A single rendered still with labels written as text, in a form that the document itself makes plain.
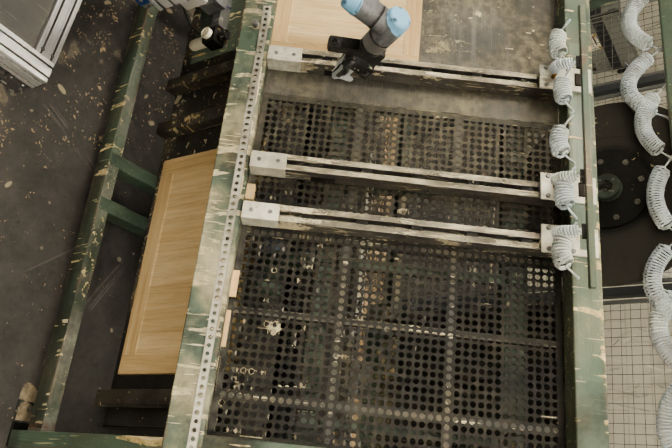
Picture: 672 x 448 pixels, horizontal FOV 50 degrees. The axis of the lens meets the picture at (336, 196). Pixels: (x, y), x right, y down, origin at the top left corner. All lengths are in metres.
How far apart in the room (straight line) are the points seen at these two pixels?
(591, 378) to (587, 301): 0.24
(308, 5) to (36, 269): 1.46
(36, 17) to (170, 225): 0.93
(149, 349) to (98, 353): 0.40
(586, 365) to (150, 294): 1.60
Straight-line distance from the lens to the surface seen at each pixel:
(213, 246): 2.44
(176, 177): 3.09
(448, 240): 2.46
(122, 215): 3.09
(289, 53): 2.74
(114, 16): 3.56
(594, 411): 2.41
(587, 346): 2.45
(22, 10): 2.98
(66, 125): 3.22
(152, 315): 2.89
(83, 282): 2.94
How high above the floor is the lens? 2.50
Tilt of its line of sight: 32 degrees down
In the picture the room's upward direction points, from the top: 80 degrees clockwise
